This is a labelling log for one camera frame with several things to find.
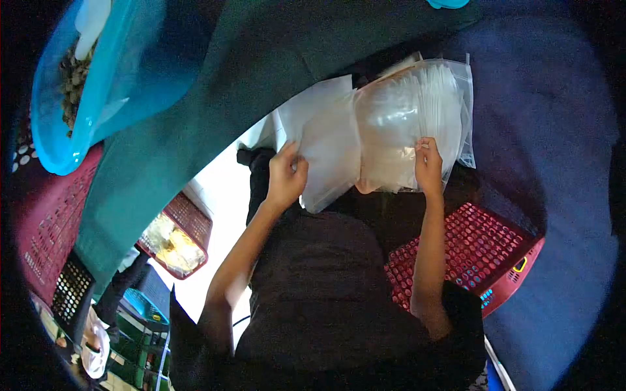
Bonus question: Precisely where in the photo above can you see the dark blue mat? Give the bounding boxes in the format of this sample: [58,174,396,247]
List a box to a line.
[440,15,621,391]

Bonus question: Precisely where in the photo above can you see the single clear plastic bag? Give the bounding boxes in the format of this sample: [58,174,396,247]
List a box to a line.
[272,74,363,214]

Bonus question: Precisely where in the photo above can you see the person's right hand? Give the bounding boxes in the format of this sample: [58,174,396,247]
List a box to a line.
[414,137,444,197]

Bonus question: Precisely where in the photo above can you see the pile of brown dried pieces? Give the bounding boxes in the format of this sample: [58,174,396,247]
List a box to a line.
[59,41,98,138]

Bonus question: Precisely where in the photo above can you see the white rounded object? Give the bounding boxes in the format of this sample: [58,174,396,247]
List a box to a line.
[73,0,112,62]

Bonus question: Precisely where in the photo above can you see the person's left hand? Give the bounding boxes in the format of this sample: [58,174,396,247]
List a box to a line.
[265,141,310,208]

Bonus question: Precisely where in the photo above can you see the person's left fingers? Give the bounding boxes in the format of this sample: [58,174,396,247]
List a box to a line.
[274,141,301,165]

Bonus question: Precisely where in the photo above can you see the green covered table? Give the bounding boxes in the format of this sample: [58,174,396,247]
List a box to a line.
[73,0,482,296]

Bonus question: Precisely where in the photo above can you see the red basket with filled packets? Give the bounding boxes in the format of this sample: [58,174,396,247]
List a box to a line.
[136,192,214,281]

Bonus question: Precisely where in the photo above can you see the pack of clear plastic bags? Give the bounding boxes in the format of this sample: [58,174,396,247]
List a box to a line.
[353,52,476,195]

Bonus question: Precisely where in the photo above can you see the green plastic crate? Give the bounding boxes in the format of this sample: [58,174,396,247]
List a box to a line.
[105,313,172,391]

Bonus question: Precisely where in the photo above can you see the person's body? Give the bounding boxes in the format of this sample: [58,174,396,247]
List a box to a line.
[169,208,489,391]

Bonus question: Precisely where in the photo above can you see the blue plastic basin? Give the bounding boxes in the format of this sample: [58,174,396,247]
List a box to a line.
[31,0,221,177]

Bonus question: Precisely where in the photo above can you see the teal plastic basket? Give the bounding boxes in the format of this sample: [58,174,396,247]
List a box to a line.
[121,287,170,326]

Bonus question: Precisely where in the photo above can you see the empty red perforated basket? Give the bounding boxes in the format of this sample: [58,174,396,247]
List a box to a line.
[384,202,546,319]

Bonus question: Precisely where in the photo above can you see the large red perforated basket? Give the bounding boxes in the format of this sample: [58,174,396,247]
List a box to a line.
[9,115,104,338]

